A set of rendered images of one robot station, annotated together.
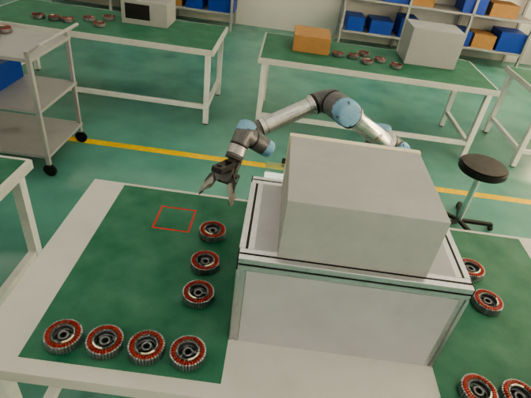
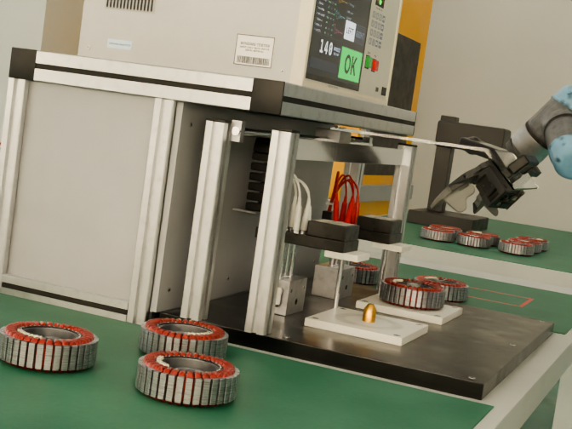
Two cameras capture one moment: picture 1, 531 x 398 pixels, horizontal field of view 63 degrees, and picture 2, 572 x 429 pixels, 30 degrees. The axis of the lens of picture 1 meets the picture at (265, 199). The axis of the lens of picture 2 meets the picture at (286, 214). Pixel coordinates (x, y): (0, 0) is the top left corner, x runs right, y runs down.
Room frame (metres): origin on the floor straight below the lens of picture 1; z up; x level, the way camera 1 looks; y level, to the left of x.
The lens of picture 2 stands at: (1.90, -1.94, 1.06)
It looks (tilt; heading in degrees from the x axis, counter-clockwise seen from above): 5 degrees down; 112
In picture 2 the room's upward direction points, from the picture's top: 8 degrees clockwise
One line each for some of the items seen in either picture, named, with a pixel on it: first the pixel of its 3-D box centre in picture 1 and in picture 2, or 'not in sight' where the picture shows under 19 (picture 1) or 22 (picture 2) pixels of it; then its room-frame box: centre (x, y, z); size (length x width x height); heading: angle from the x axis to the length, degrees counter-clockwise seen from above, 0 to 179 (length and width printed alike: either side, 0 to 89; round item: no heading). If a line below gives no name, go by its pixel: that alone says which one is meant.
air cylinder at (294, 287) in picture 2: not in sight; (282, 293); (1.29, -0.40, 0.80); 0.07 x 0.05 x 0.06; 91
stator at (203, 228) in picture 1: (212, 231); (440, 288); (1.40, 0.20, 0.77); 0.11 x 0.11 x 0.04
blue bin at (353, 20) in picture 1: (354, 20); not in sight; (7.70, -1.04, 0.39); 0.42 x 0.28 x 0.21; 2
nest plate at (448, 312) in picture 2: not in sight; (410, 307); (1.44, -0.16, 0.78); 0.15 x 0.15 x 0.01; 1
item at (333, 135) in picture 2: not in sight; (333, 137); (1.26, -0.19, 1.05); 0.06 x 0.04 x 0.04; 91
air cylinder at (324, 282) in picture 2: not in sight; (334, 279); (1.29, -0.16, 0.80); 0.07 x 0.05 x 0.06; 91
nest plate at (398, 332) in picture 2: not in sight; (368, 324); (1.44, -0.40, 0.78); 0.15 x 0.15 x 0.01; 1
